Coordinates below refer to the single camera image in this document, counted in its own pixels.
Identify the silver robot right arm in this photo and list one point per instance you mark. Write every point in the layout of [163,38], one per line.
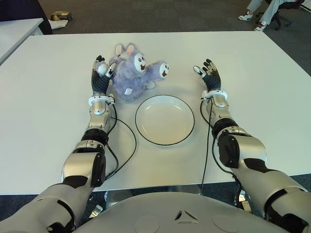
[252,148]

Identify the gold cardboard box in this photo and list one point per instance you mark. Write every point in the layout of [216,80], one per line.
[62,16]

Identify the white furniture edge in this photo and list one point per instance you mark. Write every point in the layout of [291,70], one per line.
[306,4]

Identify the white paper sheet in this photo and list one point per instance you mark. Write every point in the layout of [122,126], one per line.
[58,24]

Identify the silver robot torso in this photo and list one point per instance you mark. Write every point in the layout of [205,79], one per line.
[155,218]

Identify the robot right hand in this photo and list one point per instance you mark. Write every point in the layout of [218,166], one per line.
[213,81]

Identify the purple plush doll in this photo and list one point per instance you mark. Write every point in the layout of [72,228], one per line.
[130,80]

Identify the person in grey trousers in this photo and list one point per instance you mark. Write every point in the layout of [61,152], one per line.
[267,12]

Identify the metal floor bracket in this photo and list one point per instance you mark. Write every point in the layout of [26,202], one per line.
[243,200]
[96,210]

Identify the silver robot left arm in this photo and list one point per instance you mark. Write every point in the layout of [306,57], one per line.
[79,160]

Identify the white plate black rim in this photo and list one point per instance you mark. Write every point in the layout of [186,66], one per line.
[164,119]

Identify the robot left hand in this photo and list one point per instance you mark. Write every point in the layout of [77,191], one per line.
[100,85]

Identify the white side table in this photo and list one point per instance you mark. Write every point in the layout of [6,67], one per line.
[14,31]

